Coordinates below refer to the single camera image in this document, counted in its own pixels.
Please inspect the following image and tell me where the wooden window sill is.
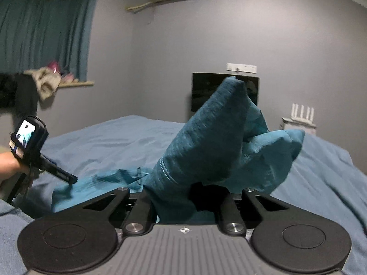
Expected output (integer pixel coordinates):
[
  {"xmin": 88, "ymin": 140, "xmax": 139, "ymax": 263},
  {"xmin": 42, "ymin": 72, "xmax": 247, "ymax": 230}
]
[{"xmin": 57, "ymin": 80, "xmax": 95, "ymax": 88}]

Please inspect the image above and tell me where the pink cloth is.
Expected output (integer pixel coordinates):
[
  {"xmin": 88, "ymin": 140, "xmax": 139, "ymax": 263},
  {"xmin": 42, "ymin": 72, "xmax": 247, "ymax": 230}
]
[{"xmin": 47, "ymin": 61, "xmax": 74, "ymax": 83}]

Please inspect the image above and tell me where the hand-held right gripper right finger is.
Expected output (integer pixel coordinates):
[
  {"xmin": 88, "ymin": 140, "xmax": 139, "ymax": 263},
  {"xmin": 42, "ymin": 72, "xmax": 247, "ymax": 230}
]
[{"xmin": 219, "ymin": 188, "xmax": 289, "ymax": 234}]

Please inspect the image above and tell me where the teal window curtain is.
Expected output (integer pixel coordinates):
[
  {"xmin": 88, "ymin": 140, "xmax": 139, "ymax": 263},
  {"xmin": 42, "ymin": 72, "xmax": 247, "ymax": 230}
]
[{"xmin": 0, "ymin": 0, "xmax": 103, "ymax": 81}]

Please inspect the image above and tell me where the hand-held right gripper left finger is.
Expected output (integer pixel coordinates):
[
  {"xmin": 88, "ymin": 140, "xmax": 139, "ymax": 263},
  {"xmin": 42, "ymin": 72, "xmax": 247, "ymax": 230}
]
[{"xmin": 82, "ymin": 187, "xmax": 159, "ymax": 234}]

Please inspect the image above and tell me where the beige air conditioner pipe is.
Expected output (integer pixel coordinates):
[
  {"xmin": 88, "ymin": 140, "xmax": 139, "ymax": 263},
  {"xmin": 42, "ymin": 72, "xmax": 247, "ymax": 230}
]
[{"xmin": 126, "ymin": 1, "xmax": 156, "ymax": 12}]

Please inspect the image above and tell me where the dark cloth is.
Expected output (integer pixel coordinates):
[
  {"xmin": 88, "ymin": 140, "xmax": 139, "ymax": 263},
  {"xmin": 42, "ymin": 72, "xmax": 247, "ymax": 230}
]
[{"xmin": 0, "ymin": 72, "xmax": 39, "ymax": 117}]

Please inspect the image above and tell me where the light blue bed blanket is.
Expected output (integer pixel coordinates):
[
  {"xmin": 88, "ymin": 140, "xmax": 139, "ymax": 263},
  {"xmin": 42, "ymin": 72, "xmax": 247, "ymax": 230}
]
[{"xmin": 0, "ymin": 115, "xmax": 367, "ymax": 275}]

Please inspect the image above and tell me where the black flat monitor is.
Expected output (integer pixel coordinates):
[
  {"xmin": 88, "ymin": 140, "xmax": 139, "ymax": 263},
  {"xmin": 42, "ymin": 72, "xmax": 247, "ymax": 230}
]
[{"xmin": 191, "ymin": 72, "xmax": 259, "ymax": 112}]

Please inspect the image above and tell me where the white wall power strip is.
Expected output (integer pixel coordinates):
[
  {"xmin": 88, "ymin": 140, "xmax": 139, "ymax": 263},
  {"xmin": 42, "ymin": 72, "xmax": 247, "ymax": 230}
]
[{"xmin": 226, "ymin": 63, "xmax": 257, "ymax": 73}]

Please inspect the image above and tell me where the white crumpled cloth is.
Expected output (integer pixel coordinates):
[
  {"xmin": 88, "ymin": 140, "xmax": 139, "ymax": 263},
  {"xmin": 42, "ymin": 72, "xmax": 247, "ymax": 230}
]
[{"xmin": 24, "ymin": 66, "xmax": 62, "ymax": 101}]

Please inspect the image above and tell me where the teal zip jacket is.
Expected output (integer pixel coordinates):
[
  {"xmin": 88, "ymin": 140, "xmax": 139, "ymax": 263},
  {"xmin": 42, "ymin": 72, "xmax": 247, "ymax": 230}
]
[{"xmin": 52, "ymin": 76, "xmax": 306, "ymax": 225}]

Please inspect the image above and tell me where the person's left hand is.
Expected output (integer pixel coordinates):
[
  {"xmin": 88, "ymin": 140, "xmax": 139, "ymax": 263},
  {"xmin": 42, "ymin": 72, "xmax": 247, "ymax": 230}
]
[{"xmin": 0, "ymin": 151, "xmax": 31, "ymax": 184}]

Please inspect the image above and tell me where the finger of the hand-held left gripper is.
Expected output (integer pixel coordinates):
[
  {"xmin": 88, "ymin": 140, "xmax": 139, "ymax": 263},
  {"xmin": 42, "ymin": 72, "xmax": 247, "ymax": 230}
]
[{"xmin": 39, "ymin": 155, "xmax": 78, "ymax": 184}]

